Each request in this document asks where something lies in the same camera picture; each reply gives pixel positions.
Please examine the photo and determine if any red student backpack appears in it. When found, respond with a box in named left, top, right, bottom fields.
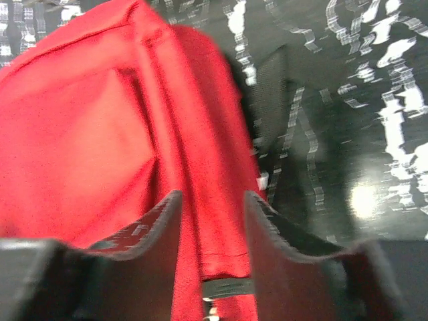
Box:
left=1, top=1, right=259, bottom=320

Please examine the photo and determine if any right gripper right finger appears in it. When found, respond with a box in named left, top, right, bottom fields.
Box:
left=245, top=191, right=407, bottom=320

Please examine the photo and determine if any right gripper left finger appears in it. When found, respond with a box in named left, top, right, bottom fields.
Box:
left=1, top=191, right=182, bottom=320

